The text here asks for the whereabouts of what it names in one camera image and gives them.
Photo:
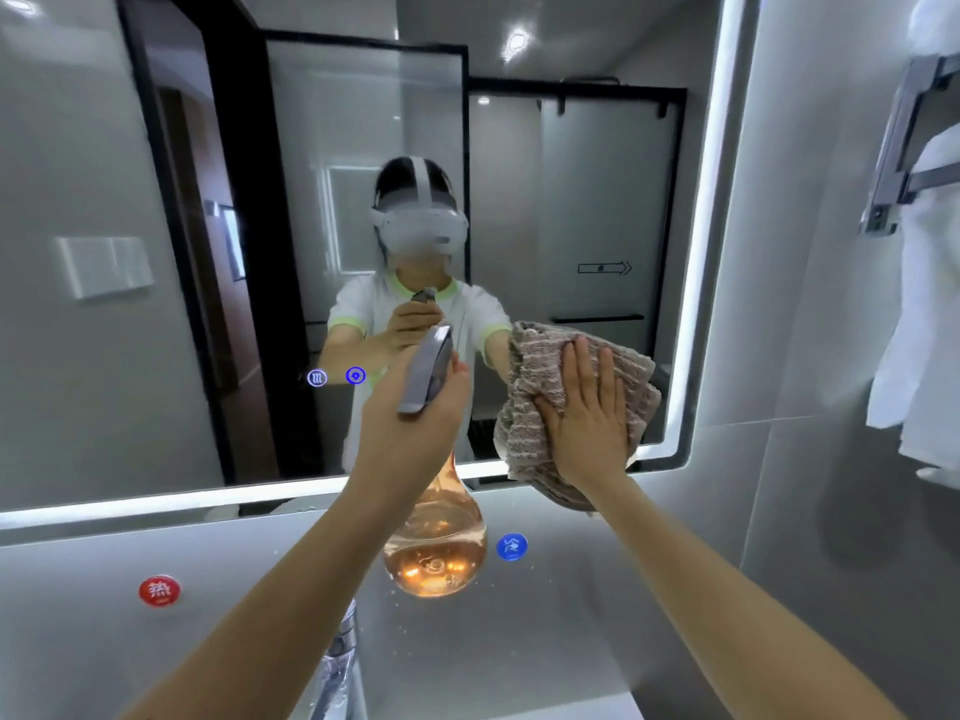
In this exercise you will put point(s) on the person's left hand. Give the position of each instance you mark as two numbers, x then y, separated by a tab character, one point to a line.
390	442

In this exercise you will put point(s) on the person's right hand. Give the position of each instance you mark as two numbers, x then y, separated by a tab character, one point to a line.
589	442

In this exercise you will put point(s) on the person's left fingers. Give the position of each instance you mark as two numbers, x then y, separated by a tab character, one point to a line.
459	397

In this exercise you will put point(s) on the person's right little finger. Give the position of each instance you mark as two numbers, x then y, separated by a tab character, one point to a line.
623	404

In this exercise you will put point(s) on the person's right thumb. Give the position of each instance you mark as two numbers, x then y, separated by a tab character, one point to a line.
546	416

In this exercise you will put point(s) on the person's right middle finger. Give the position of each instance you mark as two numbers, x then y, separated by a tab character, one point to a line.
587	371

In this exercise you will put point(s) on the grey striped cleaning cloth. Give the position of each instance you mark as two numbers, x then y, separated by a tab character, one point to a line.
525	412

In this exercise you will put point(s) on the orange glass spray bottle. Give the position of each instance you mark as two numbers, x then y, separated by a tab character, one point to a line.
433	547

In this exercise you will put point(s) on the person's right forearm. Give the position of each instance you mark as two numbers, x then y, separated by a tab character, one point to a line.
712	607

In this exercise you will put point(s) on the person's left forearm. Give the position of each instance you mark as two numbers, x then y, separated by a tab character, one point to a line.
300	592

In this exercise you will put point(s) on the round blue sticker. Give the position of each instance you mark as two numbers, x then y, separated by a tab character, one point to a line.
512	547

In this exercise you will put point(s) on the chrome faucet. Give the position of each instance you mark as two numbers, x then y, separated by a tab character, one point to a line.
341	667

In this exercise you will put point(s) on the white hanging towel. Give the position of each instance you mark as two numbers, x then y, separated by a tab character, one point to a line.
926	329

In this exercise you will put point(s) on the round red sticker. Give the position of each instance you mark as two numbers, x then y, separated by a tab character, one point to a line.
160	591

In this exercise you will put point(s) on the grey metal towel rack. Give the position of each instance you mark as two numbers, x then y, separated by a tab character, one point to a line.
896	164

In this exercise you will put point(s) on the illuminated bathroom wall mirror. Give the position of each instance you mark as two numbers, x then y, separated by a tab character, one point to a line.
585	179

